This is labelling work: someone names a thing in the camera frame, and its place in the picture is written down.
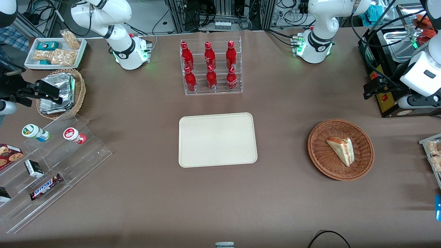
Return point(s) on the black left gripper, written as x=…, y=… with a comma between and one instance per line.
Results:
x=395, y=84

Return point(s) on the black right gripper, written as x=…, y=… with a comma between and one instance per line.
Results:
x=9, y=87

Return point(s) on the triangular sandwich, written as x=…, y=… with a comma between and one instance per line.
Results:
x=341, y=150

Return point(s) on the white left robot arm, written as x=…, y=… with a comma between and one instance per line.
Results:
x=318, y=20

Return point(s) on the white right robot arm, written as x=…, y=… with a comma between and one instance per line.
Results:
x=120, y=51

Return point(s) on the deep tan wicker basket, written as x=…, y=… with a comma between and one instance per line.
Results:
x=80, y=93

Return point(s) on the white rectangular snack tray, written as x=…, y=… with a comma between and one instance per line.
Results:
x=32, y=62

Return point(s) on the shallow brown wicker basket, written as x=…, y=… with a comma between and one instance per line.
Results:
x=324, y=155

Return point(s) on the grey tray with snacks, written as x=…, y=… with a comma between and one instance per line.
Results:
x=430, y=179

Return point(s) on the beige plastic tray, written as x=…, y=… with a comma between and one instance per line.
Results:
x=217, y=139

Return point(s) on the foil wrapped package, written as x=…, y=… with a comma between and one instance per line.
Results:
x=51, y=109
x=63, y=88

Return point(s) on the black food warmer appliance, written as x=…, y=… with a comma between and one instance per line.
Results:
x=389, y=103

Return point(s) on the small teal snack pack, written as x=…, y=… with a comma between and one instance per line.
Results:
x=45, y=62

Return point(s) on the clear bag of crackers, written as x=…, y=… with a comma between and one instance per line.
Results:
x=63, y=57
x=70, y=39
x=42, y=55

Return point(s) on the green lid yogurt cup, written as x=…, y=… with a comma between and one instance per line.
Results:
x=34, y=132

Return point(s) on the red lid yogurt cup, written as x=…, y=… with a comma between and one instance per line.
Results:
x=73, y=135

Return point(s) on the teal snack box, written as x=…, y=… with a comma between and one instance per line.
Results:
x=47, y=45

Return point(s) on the steel warmer pan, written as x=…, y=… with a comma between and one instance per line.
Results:
x=396, y=44

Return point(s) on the clear acrylic stepped display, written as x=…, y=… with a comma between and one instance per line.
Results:
x=86, y=155

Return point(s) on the blue checkered cloth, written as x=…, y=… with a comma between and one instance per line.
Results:
x=13, y=38

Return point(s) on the teal cloth bundle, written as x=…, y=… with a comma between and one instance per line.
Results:
x=373, y=13

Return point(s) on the small black white carton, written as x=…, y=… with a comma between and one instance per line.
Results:
x=33, y=168

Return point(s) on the red cookie box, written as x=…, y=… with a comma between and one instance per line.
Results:
x=8, y=155

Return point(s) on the clear bag of rice snacks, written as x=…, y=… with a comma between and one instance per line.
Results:
x=437, y=163
x=434, y=147

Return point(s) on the Snickers chocolate bar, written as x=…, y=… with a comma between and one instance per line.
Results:
x=45, y=186

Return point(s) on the black snack packet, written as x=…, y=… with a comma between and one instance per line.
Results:
x=3, y=195

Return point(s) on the blue plastic object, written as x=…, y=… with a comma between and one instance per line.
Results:
x=438, y=206

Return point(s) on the red soda bottle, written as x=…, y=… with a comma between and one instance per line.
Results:
x=231, y=55
x=187, y=57
x=190, y=81
x=211, y=79
x=209, y=57
x=231, y=81

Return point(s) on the clear acrylic bottle rack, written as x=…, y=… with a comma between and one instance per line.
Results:
x=237, y=62

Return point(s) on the white power strip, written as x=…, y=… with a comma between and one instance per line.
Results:
x=223, y=25

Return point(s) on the aluminium equipment rack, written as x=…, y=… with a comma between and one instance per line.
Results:
x=224, y=10

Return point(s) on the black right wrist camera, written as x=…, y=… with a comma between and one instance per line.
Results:
x=10, y=84

